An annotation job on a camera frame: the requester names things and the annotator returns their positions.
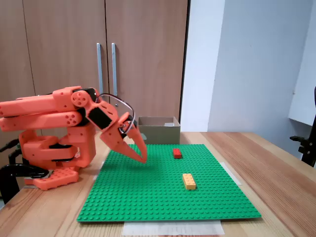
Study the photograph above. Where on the yellow lego brick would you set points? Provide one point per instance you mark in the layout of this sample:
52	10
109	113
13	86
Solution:
189	182

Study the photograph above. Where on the masking tape strip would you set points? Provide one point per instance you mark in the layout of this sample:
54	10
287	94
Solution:
232	174
172	228
98	171

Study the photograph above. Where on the black table clamp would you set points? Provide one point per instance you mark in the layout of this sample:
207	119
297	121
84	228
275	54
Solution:
22	169

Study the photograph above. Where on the black stand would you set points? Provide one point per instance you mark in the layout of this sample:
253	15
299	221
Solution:
308	150

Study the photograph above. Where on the open cardboard box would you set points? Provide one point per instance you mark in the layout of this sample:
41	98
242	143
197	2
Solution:
160	134

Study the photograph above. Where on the red lego brick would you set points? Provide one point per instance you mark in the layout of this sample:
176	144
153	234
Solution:
177	153

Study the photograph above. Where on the white board panel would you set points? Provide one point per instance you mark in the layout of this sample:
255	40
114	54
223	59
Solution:
306	74

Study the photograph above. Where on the green lego baseplate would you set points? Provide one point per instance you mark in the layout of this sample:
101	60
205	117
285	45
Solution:
160	197

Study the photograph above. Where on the brown wooden cabinet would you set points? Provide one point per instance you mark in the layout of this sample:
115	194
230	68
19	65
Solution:
61	37

